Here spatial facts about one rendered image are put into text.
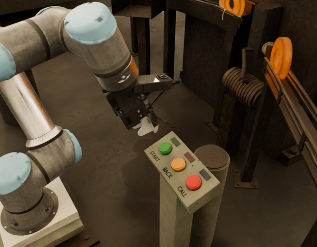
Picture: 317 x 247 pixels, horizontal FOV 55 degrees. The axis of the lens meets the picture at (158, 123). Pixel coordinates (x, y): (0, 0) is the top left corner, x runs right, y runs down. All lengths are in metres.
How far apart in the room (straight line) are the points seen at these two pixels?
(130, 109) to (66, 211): 0.74
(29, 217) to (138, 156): 0.69
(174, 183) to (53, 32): 0.48
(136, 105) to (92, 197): 0.93
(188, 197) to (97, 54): 0.44
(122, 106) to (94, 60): 0.15
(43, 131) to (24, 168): 0.15
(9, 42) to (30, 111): 0.59
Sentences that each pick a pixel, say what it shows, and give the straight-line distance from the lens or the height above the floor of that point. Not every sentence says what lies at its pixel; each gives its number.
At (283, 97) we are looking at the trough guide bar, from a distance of 1.05.
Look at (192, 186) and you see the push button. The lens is 0.82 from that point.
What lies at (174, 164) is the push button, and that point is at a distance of 0.86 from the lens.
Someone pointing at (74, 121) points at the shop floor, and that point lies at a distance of 2.03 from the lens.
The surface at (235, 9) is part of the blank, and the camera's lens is 1.62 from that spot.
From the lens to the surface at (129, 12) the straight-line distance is 1.95.
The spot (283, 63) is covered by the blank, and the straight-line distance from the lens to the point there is 1.17.
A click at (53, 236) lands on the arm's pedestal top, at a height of 0.12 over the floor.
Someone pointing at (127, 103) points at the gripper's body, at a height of 0.82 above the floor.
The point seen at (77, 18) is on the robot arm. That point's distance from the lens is 0.61.
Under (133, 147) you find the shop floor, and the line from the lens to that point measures 1.79.
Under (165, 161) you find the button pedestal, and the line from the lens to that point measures 0.89.
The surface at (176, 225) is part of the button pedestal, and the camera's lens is 1.01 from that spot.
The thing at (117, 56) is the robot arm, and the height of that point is 0.96.
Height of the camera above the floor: 1.24
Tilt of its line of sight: 40 degrees down
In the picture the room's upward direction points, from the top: straight up
